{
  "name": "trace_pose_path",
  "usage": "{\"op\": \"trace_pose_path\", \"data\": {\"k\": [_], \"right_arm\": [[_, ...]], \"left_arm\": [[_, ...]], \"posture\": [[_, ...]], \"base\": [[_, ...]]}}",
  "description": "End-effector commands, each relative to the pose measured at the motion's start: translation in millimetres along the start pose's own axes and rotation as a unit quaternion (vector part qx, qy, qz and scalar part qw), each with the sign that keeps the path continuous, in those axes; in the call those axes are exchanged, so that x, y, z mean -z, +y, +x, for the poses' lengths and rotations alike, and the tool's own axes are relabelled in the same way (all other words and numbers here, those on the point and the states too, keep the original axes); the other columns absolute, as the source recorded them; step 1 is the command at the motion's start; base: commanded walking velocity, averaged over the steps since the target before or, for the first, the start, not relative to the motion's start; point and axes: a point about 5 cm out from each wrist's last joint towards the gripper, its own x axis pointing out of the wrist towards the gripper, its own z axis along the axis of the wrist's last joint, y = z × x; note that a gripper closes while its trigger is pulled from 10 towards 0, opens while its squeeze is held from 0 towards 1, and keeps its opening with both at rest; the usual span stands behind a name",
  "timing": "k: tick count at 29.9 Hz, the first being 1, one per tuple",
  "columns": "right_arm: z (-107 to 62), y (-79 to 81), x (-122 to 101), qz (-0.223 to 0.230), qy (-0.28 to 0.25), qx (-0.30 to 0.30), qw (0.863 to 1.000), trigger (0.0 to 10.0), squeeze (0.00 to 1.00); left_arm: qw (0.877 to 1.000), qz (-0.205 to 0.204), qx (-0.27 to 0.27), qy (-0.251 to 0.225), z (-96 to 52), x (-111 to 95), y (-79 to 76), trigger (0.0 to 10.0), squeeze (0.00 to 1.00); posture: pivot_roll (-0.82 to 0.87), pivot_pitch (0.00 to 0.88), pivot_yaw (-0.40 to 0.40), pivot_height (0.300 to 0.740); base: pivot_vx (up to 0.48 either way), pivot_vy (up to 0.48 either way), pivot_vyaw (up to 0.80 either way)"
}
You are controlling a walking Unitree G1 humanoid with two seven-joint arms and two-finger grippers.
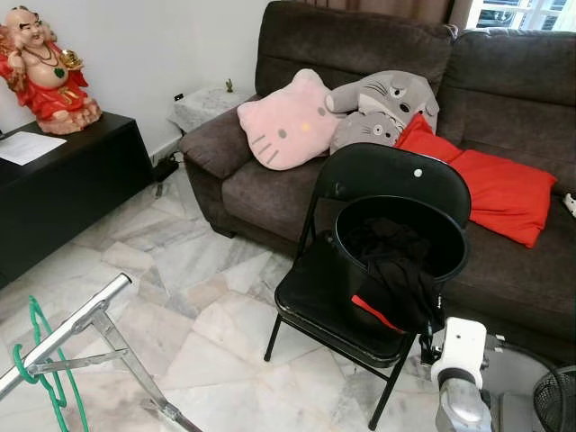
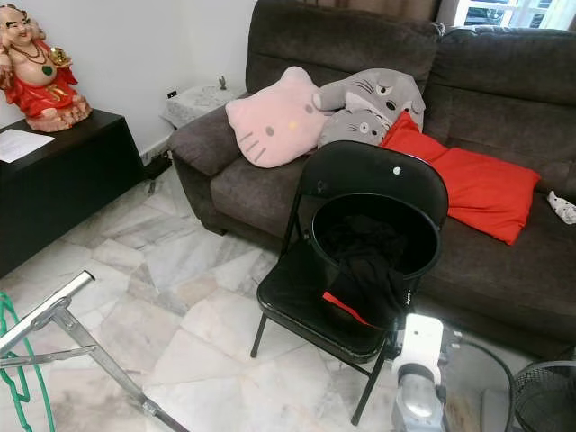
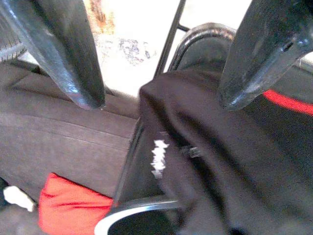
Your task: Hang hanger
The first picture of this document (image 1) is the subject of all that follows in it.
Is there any black garment with red trim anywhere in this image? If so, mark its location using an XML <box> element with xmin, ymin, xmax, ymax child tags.
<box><xmin>346</xmin><ymin>216</ymin><xmax>447</xmax><ymax>339</ymax></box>

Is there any green plastic hanger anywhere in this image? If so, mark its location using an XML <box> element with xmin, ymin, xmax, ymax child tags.
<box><xmin>11</xmin><ymin>295</ymin><xmax>92</xmax><ymax>432</ymax></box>

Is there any black floor fan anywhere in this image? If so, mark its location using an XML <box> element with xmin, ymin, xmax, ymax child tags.
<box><xmin>533</xmin><ymin>367</ymin><xmax>576</xmax><ymax>432</ymax></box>

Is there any black round laundry bucket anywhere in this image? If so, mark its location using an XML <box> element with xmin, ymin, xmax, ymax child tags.
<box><xmin>333</xmin><ymin>193</ymin><xmax>471</xmax><ymax>336</ymax></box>

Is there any red cushion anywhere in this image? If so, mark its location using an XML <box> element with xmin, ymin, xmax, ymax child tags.
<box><xmin>394</xmin><ymin>112</ymin><xmax>560</xmax><ymax>249</ymax></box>

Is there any black folding chair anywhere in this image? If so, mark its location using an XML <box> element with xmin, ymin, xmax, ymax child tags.
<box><xmin>264</xmin><ymin>142</ymin><xmax>474</xmax><ymax>432</ymax></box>

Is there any small grey Totoro plush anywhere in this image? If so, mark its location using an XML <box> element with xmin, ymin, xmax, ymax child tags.
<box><xmin>330</xmin><ymin>110</ymin><xmax>404</xmax><ymax>155</ymax></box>

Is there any large grey Totoro plush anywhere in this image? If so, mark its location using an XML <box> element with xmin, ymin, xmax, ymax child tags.
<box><xmin>326</xmin><ymin>70</ymin><xmax>441</xmax><ymax>137</ymax></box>

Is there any pink cat face pillow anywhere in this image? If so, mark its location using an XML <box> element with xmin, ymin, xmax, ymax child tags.
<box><xmin>237</xmin><ymin>69</ymin><xmax>342</xmax><ymax>173</ymax></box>

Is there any dark brown sofa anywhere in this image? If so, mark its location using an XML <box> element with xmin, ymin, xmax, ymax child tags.
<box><xmin>180</xmin><ymin>0</ymin><xmax>576</xmax><ymax>366</ymax></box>

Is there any side table with lace cloth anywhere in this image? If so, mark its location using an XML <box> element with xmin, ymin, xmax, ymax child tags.
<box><xmin>168</xmin><ymin>85</ymin><xmax>258</xmax><ymax>137</ymax></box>

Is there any window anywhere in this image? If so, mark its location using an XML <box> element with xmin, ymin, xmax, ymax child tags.
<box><xmin>465</xmin><ymin>0</ymin><xmax>576</xmax><ymax>33</ymax></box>

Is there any silver metal clothes rack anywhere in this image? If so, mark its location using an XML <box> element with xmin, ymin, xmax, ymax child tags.
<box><xmin>0</xmin><ymin>273</ymin><xmax>204</xmax><ymax>432</ymax></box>

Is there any black television console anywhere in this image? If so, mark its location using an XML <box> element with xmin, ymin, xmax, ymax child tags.
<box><xmin>0</xmin><ymin>112</ymin><xmax>157</xmax><ymax>290</ymax></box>

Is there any white paper sheet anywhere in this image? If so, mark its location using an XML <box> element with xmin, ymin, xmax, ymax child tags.
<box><xmin>0</xmin><ymin>130</ymin><xmax>69</xmax><ymax>167</ymax></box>

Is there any red laughing Buddha statue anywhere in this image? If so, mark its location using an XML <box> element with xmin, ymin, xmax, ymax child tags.
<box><xmin>0</xmin><ymin>4</ymin><xmax>104</xmax><ymax>137</ymax></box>

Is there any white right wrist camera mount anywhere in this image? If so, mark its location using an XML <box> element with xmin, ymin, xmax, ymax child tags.
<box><xmin>430</xmin><ymin>317</ymin><xmax>490</xmax><ymax>391</ymax></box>

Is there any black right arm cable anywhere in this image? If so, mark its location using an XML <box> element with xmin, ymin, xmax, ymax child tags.
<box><xmin>486</xmin><ymin>337</ymin><xmax>563</xmax><ymax>383</ymax></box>

